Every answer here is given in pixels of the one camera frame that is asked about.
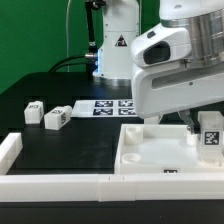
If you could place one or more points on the white sheet with markers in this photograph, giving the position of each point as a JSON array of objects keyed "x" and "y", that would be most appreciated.
[{"x": 103, "y": 108}]

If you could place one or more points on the white square table top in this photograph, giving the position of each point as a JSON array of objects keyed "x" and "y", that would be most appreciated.
[{"x": 145, "y": 149}]

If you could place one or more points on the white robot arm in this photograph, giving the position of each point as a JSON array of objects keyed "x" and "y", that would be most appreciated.
[{"x": 203, "y": 19}]

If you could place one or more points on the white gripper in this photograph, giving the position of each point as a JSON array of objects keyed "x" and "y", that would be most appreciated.
[{"x": 160, "y": 82}]

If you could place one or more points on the white U-shaped obstacle fence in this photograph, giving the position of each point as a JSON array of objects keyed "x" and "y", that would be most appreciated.
[{"x": 98, "y": 187}]

